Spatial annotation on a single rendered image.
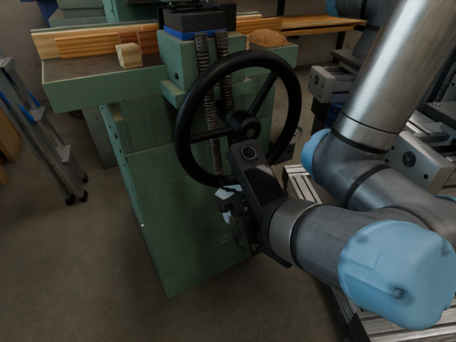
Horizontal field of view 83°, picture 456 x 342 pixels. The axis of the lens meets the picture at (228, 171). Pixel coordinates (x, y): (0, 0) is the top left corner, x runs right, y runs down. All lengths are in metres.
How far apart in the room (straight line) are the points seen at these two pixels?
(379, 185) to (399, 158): 0.36
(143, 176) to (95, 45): 0.32
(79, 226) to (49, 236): 0.14
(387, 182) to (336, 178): 0.06
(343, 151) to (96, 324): 1.10
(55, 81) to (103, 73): 0.08
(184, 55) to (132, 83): 0.14
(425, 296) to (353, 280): 0.04
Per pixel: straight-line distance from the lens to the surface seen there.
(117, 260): 1.36
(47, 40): 0.75
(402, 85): 0.34
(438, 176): 0.63
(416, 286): 0.22
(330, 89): 1.00
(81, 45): 0.73
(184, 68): 0.52
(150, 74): 0.60
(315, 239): 0.26
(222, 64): 0.45
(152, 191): 0.74
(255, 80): 0.73
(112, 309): 1.25
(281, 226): 0.29
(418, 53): 0.34
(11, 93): 1.46
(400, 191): 0.33
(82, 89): 0.59
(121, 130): 0.63
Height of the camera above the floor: 1.06
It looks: 38 degrees down
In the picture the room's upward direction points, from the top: straight up
